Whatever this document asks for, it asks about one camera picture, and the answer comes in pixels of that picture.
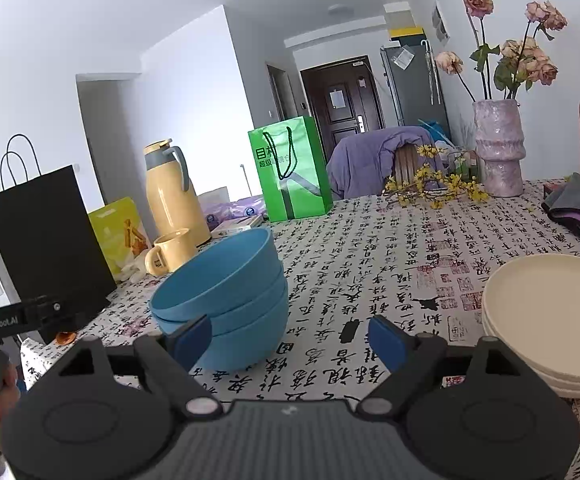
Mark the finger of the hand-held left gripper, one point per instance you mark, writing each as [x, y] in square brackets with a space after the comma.
[55, 310]

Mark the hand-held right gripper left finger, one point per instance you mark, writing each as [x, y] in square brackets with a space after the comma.
[190, 342]

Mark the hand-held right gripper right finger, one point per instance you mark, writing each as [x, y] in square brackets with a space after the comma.
[387, 342]

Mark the blue bowl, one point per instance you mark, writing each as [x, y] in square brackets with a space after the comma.
[210, 280]
[252, 312]
[250, 347]

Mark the person's left hand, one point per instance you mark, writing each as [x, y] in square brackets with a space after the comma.
[0, 410]

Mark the small orange object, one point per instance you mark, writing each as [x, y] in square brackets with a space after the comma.
[65, 337]

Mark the black paper bag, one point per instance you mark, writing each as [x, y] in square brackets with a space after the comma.
[45, 240]

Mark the calligraphy printed tablecloth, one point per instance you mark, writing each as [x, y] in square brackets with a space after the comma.
[370, 270]

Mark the crumpled white plastic bag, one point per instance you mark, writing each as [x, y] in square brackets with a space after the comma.
[135, 267]

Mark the yellow mug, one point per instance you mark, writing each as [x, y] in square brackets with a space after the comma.
[177, 252]

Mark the yellow snack bag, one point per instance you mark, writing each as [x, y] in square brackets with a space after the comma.
[115, 235]

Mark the white book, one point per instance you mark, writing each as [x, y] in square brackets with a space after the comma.
[235, 226]

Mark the yellow thermos jug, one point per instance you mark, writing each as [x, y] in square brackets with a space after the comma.
[175, 200]

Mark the purple plastic packet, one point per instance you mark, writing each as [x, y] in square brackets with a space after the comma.
[240, 207]

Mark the white paper bag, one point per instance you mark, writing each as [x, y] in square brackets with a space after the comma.
[215, 197]

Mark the yellow flower branch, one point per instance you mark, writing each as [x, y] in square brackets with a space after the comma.
[435, 180]

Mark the wooden chair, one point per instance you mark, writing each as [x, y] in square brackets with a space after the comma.
[407, 165]

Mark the purple blanket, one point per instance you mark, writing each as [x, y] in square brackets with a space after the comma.
[360, 160]

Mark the green paper bag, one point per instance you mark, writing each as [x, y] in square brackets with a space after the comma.
[300, 170]

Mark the pink ceramic vase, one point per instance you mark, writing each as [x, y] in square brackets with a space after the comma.
[500, 160]

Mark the blue bag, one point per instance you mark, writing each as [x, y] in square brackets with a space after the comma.
[435, 131]

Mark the dark brown entrance door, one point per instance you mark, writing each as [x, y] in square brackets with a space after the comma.
[340, 125]

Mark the black and red box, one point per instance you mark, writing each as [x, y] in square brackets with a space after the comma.
[555, 189]

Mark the grey refrigerator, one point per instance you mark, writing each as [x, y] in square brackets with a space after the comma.
[410, 95]

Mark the white paper notice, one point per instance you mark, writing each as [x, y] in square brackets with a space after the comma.
[337, 98]

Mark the brown interior door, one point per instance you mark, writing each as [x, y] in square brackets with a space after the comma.
[277, 92]

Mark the pale hanging umbrella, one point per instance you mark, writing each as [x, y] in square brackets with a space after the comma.
[430, 70]

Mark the clear plastic pouch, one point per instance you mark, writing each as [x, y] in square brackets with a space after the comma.
[403, 57]

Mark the yellow and black box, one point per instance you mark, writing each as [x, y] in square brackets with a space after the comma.
[405, 32]

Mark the white box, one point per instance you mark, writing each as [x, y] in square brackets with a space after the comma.
[399, 15]

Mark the dried rose bouquet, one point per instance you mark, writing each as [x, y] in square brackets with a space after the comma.
[477, 0]

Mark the wall poster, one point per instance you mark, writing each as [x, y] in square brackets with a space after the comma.
[440, 22]

